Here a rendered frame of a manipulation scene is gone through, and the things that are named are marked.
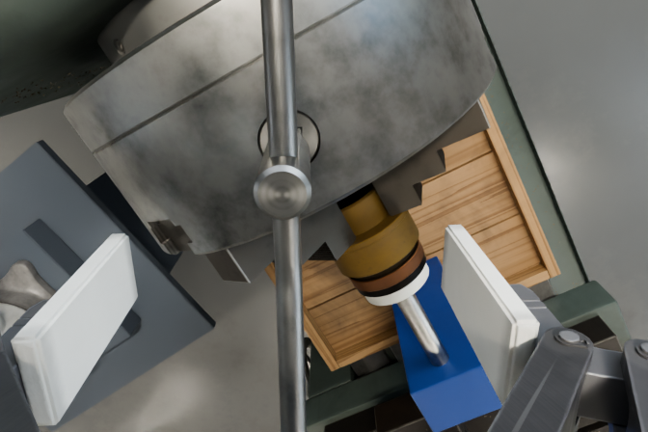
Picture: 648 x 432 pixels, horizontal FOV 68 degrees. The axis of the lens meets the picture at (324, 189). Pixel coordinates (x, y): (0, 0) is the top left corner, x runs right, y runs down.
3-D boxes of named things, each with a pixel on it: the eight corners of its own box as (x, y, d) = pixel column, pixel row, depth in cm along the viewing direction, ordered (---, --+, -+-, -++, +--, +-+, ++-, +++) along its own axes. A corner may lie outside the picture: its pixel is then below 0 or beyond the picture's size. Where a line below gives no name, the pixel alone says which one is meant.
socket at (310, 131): (261, 102, 28) (256, 110, 26) (317, 101, 28) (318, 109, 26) (264, 157, 29) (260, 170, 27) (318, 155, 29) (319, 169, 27)
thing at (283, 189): (271, 111, 28) (251, 167, 18) (308, 111, 28) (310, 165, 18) (273, 148, 29) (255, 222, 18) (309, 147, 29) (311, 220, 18)
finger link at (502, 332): (514, 323, 13) (542, 322, 13) (445, 224, 20) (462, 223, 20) (502, 411, 14) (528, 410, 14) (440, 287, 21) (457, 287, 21)
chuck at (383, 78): (162, 112, 56) (1, 205, 27) (402, -26, 53) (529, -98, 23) (203, 176, 59) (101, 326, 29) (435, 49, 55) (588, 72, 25)
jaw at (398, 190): (328, 107, 38) (473, 35, 34) (338, 92, 42) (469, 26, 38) (389, 220, 41) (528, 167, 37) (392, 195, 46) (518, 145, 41)
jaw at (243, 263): (263, 137, 41) (152, 218, 34) (298, 125, 38) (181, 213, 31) (324, 239, 45) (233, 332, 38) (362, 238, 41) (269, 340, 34)
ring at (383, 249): (299, 237, 40) (350, 319, 43) (400, 188, 39) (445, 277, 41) (306, 198, 49) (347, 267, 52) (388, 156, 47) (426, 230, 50)
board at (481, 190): (230, 199, 67) (225, 210, 64) (469, 75, 61) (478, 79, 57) (331, 354, 76) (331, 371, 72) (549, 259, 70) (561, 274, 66)
